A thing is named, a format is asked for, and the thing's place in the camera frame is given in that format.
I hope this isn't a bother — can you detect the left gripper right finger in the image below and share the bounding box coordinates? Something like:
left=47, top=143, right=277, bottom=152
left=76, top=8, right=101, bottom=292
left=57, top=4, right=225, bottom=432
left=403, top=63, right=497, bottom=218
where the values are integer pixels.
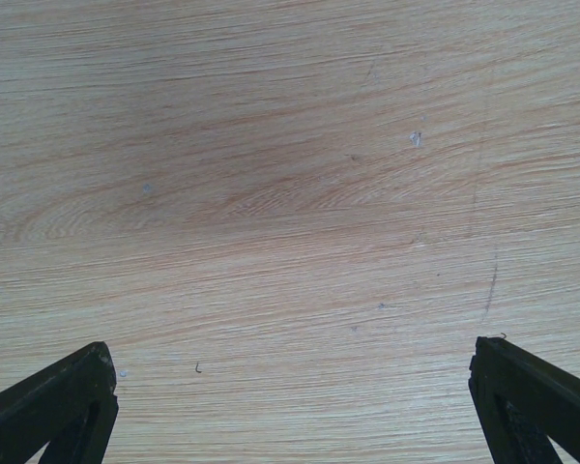
left=469, top=336, right=580, bottom=463

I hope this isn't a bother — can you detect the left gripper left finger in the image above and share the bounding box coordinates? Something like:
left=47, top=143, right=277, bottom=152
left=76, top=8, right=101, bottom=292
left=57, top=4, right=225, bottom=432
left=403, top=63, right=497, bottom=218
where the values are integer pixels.
left=0, top=341, right=119, bottom=463

